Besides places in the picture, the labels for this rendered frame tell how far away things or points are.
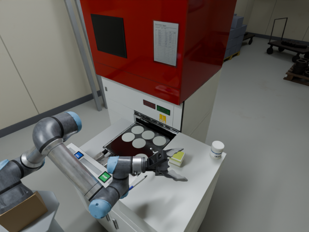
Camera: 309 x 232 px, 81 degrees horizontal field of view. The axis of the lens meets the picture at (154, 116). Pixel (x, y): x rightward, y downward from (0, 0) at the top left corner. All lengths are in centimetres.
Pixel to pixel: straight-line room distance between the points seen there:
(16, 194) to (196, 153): 100
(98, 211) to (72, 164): 20
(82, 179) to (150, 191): 39
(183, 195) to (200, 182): 13
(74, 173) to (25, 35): 254
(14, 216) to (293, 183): 255
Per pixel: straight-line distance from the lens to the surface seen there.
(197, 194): 105
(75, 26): 296
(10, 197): 119
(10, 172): 121
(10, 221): 124
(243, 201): 228
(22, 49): 314
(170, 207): 100
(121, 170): 83
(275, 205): 241
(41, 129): 86
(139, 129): 145
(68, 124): 92
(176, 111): 124
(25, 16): 310
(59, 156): 82
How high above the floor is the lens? 186
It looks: 37 degrees down
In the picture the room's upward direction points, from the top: 1 degrees counter-clockwise
